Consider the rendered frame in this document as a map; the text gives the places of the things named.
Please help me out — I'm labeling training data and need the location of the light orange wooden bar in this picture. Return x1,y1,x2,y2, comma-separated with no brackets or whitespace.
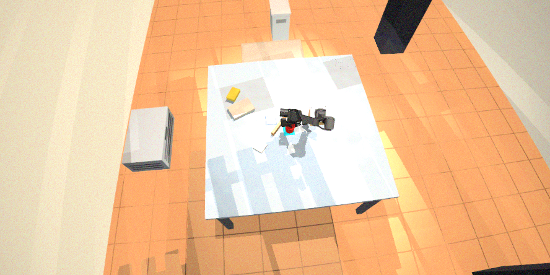
271,121,281,135

